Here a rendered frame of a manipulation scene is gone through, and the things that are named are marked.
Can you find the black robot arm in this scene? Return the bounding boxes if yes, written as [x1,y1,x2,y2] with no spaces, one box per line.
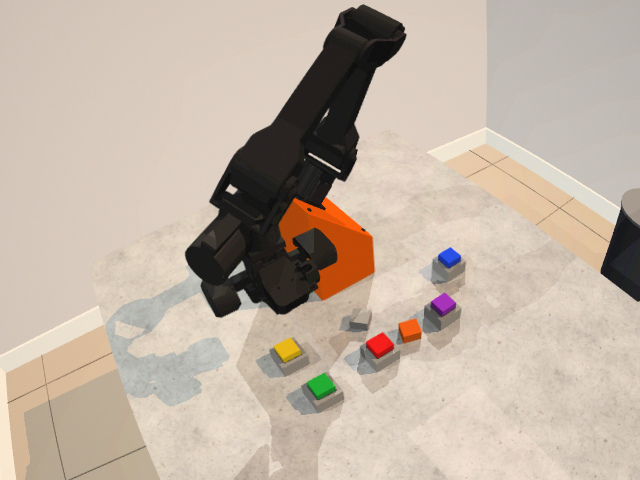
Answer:
[184,4,406,315]

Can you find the red button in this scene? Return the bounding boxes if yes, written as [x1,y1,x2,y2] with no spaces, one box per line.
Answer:
[359,332,401,372]

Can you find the green button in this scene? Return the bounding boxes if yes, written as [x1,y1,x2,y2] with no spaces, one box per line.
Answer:
[300,371,344,413]

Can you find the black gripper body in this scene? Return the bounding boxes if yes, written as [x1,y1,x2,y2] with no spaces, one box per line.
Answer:
[200,228,338,318]

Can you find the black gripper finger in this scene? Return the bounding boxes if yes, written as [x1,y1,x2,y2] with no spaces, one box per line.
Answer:
[245,291,279,315]

